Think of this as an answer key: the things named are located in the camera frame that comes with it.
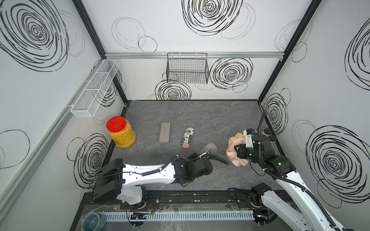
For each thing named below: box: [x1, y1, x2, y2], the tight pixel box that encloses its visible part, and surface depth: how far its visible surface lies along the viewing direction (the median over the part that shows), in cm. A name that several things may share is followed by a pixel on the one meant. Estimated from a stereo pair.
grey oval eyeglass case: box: [197, 142, 218, 156], surface depth 78 cm
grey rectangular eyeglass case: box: [158, 122, 171, 144], surface depth 98 cm
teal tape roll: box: [80, 212, 106, 231], surface depth 66 cm
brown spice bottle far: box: [262, 128, 273, 138], surface depth 93 cm
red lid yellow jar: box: [105, 115, 137, 148], surface depth 87 cm
